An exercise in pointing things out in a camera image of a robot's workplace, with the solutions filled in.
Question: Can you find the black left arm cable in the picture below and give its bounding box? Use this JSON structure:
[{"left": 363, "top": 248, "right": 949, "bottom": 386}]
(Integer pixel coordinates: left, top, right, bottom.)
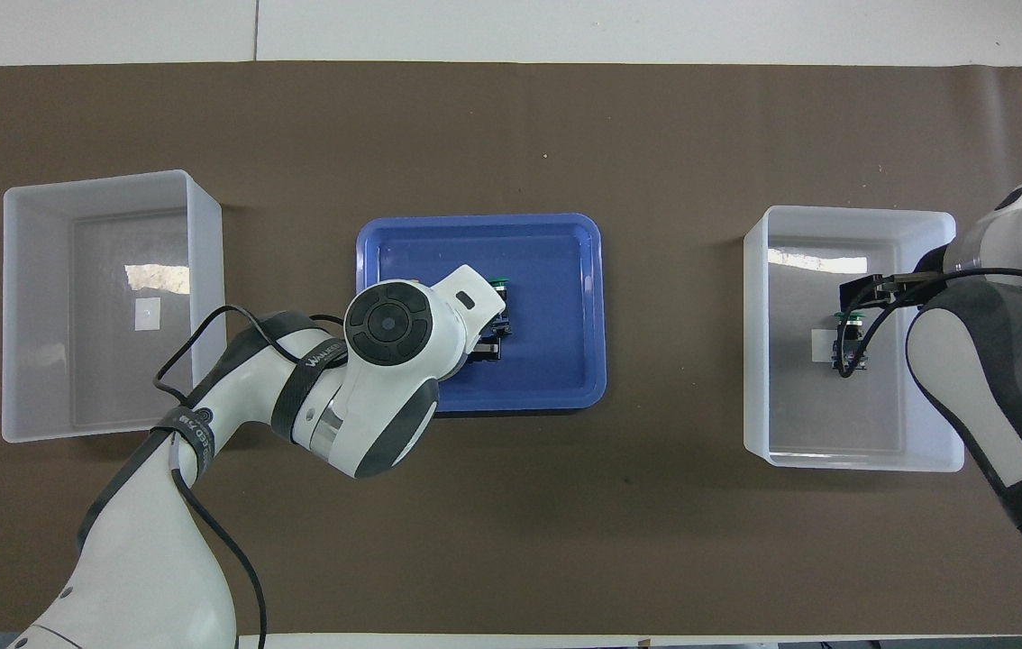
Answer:
[{"left": 153, "top": 305, "right": 348, "bottom": 649}]

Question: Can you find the brown paper table mat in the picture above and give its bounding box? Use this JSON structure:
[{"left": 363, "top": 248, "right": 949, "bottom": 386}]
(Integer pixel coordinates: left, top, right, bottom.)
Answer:
[{"left": 0, "top": 61, "right": 1022, "bottom": 637}]

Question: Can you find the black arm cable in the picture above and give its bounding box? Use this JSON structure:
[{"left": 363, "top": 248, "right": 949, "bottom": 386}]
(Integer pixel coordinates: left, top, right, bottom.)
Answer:
[
  {"left": 835, "top": 268, "right": 1022, "bottom": 379},
  {"left": 153, "top": 305, "right": 348, "bottom": 649}
]

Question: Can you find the blue plastic tray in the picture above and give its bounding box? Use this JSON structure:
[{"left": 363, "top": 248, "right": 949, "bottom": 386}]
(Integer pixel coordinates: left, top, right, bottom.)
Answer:
[{"left": 356, "top": 213, "right": 607, "bottom": 415}]

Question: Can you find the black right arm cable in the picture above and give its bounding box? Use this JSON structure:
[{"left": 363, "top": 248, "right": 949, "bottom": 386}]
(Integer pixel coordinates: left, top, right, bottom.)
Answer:
[{"left": 835, "top": 268, "right": 1022, "bottom": 379}]

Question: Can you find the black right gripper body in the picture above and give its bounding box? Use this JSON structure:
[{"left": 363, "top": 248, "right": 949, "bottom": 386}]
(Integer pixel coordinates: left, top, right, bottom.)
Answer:
[{"left": 871, "top": 248, "right": 950, "bottom": 309}]

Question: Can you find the green push button switch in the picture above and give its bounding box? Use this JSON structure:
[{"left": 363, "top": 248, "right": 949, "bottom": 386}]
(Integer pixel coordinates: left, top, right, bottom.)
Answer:
[
  {"left": 486, "top": 279, "right": 513, "bottom": 337},
  {"left": 831, "top": 310, "right": 870, "bottom": 375}
]

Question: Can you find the translucent white plastic box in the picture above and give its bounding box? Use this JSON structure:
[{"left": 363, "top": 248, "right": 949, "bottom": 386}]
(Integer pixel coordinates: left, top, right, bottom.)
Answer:
[
  {"left": 743, "top": 206, "right": 965, "bottom": 472},
  {"left": 2, "top": 169, "right": 226, "bottom": 444}
]

